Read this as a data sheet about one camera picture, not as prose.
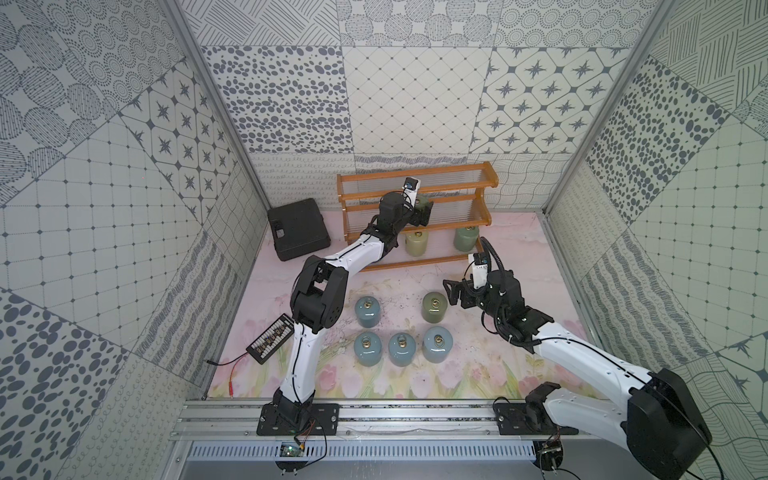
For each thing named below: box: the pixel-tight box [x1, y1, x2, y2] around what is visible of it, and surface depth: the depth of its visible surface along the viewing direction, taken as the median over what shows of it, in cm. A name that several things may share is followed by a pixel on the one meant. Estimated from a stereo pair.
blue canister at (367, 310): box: [355, 296, 381, 328], surface depth 88 cm
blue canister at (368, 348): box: [354, 332, 382, 367], surface depth 81 cm
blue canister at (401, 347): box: [388, 332, 416, 367], surface depth 81 cm
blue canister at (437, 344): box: [423, 326, 453, 363], surface depth 81 cm
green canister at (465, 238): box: [453, 226, 479, 252], surface depth 105 cm
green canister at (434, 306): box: [421, 291, 448, 324], surface depth 89 cm
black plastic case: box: [267, 198, 331, 261], surface depth 113 cm
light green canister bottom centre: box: [405, 233, 429, 257], surface depth 104 cm
